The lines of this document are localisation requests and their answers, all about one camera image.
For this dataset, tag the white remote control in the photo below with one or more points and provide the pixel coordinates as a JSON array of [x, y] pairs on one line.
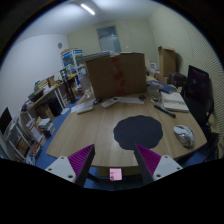
[[110, 102]]

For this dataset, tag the white side desk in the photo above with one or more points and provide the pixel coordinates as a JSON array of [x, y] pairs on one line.
[[53, 92]]

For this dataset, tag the tall cardboard box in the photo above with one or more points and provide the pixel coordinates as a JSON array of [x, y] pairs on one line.
[[167, 60]]

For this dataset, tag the black pen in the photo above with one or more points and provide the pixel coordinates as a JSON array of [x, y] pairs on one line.
[[171, 114]]

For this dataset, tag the door with window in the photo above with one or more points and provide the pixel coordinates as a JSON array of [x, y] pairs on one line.
[[108, 39]]

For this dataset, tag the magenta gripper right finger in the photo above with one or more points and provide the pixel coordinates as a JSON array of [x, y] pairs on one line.
[[153, 166]]

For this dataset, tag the white paper sheet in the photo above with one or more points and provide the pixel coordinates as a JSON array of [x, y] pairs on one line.
[[130, 100]]

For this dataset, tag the white flat keyboard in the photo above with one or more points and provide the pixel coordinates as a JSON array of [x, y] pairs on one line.
[[85, 110]]

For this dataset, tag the black office chair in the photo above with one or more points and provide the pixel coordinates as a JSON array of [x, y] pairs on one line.
[[197, 94]]

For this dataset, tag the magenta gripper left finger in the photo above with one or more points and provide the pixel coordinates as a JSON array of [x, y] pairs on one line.
[[74, 168]]

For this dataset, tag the large brown cardboard box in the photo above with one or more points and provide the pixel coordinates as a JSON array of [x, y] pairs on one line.
[[117, 75]]

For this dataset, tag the silver computer mouse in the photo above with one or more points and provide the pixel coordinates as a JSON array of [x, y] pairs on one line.
[[184, 135]]

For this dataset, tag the white shelf unit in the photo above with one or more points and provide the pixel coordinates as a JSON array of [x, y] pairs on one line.
[[71, 60]]

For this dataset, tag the black monitor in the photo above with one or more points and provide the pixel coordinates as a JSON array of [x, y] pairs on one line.
[[5, 120]]

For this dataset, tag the open white notebook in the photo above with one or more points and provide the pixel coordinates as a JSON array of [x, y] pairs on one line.
[[174, 102]]

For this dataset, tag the dark round mouse pad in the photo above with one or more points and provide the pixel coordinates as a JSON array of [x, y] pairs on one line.
[[138, 130]]

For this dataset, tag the blue book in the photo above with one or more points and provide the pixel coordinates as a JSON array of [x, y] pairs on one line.
[[162, 86]]

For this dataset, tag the ceiling light tube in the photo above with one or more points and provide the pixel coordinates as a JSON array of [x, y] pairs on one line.
[[87, 9]]

